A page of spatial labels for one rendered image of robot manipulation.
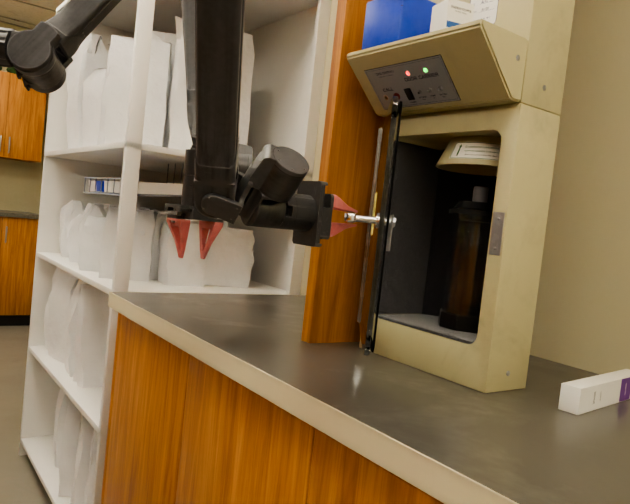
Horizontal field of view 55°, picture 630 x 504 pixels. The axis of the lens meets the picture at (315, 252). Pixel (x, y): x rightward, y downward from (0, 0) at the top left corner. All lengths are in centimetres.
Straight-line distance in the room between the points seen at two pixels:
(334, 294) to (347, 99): 40
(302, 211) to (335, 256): 34
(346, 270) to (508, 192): 41
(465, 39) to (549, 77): 17
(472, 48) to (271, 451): 71
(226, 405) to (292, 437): 22
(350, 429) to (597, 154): 88
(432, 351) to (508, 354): 13
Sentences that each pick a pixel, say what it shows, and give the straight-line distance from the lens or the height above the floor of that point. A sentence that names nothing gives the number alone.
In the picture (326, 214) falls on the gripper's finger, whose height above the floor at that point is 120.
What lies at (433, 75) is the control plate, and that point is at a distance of 108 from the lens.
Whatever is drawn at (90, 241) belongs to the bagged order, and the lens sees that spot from 230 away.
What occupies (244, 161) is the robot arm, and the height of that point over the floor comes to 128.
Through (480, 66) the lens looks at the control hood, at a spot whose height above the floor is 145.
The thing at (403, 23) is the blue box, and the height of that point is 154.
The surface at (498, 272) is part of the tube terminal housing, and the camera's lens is 101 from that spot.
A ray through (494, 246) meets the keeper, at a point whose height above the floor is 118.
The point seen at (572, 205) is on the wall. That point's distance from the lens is 146.
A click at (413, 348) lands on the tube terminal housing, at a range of 114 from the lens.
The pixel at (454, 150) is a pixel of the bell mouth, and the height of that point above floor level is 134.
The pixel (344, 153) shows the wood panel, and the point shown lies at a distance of 124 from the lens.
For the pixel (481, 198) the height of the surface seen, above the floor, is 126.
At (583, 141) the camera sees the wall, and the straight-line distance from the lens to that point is 147.
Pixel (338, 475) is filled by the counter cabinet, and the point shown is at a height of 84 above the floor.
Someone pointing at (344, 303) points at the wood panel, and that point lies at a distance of 127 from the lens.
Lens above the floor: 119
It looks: 3 degrees down
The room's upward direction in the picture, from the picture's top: 6 degrees clockwise
